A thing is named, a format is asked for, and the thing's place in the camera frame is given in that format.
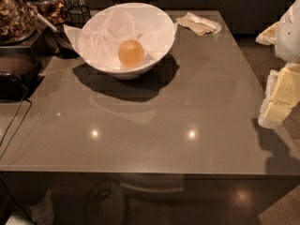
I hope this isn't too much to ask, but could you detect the black wire cup holder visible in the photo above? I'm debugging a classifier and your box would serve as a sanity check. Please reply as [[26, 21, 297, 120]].
[[67, 6, 91, 28]]

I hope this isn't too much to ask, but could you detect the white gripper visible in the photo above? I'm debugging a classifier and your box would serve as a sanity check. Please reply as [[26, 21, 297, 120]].
[[256, 0, 300, 129]]

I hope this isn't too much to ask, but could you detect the black power cable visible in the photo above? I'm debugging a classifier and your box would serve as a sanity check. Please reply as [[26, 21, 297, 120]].
[[0, 70, 34, 161]]

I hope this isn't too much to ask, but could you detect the black appliance on left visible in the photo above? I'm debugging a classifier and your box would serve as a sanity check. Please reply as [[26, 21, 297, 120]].
[[0, 50, 43, 100]]

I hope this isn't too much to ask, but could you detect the white ceramic bowl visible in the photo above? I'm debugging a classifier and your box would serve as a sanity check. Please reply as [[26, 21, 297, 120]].
[[75, 2, 178, 81]]

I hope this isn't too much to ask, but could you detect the large glass jar of snacks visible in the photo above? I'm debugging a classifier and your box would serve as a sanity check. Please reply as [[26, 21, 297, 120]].
[[0, 0, 37, 45]]

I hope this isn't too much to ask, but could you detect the crumpled beige napkin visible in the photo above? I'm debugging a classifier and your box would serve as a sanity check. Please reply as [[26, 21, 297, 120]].
[[176, 12, 222, 36]]

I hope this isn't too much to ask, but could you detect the white paper liner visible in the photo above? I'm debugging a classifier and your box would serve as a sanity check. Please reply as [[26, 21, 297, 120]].
[[63, 3, 178, 68]]

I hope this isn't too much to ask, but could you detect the orange fruit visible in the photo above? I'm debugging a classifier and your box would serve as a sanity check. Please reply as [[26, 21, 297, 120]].
[[118, 39, 144, 68]]

